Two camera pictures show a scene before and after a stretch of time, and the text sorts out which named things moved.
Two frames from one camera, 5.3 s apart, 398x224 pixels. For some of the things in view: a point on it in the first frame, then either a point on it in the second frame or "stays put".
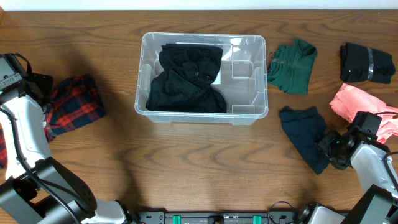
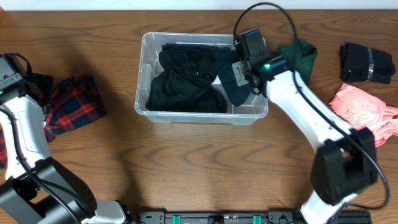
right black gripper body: (331, 145) → (244, 71)
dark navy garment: (305, 126) → (226, 56)
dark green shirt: (290, 66) stays put
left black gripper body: (40, 86) stays put
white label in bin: (217, 79) stays put
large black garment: (184, 83) stays put
